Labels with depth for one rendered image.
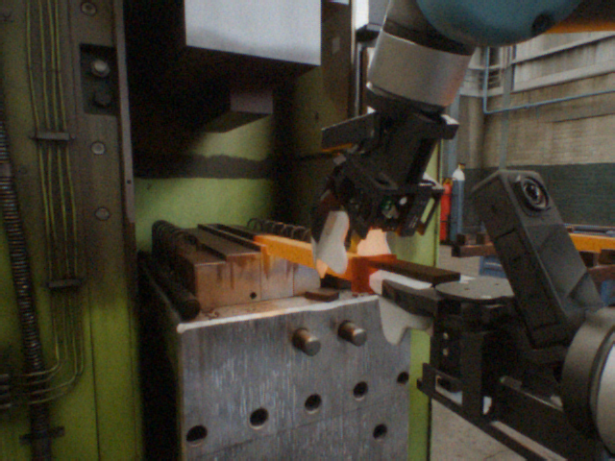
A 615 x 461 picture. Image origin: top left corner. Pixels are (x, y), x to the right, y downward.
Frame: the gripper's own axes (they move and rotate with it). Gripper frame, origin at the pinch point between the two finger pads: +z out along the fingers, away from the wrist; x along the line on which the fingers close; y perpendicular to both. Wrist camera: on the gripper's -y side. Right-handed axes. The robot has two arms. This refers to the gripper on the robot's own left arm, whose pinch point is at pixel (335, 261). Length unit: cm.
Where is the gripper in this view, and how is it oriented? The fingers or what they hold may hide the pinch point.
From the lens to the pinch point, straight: 48.3
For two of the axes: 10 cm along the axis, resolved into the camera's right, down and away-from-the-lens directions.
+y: 4.0, 5.9, -7.0
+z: -2.3, 8.1, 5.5
